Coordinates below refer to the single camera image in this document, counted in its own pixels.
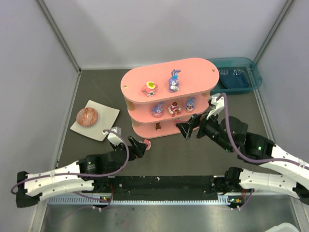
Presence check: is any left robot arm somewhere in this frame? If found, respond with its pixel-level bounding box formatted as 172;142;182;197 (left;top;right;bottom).
11;131;151;208

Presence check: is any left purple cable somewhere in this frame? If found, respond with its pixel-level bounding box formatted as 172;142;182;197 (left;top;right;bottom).
11;130;128;195

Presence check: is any red strawberry cake toy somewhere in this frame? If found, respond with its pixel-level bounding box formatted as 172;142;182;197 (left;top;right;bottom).
168;101;181;117

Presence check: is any pink bonnet melody toy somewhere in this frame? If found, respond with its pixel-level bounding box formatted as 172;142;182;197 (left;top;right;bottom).
143;139;151;150

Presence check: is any teal plastic bin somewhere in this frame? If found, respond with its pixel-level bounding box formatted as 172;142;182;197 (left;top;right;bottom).
209;58;262;95

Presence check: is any pink three-tier toy shelf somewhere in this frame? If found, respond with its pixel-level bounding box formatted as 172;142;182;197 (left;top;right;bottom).
120;58;219;139

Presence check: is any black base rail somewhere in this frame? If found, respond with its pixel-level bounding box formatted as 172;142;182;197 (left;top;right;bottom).
93;175;230;200

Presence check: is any purple long-ear bunny toy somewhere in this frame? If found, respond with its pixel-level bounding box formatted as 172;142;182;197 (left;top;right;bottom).
185;97;196;113

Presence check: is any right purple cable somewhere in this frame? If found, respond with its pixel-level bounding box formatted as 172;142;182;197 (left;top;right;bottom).
216;93;309;166

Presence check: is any pink figure toy on shelf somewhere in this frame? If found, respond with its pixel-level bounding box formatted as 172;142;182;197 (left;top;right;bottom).
174;118;188;126

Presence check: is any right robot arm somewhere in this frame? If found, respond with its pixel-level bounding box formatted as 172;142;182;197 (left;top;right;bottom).
176;115;309;204

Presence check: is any pink doll green bow toy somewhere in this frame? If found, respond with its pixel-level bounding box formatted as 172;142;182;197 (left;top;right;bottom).
141;81;158;97

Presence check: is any small brown bear toy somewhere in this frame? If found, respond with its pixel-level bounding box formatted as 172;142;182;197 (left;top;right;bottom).
155;122;161;131

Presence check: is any red patterned bowl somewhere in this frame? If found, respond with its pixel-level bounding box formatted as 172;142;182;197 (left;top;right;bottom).
76;107;98;127

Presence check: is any purple bunny head toy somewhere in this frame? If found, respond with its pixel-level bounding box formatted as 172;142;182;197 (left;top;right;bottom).
151;102;165;118

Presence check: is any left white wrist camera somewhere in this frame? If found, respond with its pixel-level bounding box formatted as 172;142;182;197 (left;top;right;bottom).
107;127;122;146

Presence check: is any white slotted cable duct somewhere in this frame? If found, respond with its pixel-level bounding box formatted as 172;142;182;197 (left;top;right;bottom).
48;195;243;206

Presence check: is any purple cable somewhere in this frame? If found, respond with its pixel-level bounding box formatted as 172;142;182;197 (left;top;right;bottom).
216;93;309;166
11;130;128;195

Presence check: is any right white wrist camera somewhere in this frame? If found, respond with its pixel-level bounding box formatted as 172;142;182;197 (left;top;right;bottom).
206;93;225;120

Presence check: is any purple bunny striped shirt toy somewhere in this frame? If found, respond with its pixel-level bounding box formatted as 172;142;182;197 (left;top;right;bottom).
169;69;181;93

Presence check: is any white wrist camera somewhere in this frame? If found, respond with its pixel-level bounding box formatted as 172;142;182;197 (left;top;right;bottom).
107;127;122;146
206;93;225;120

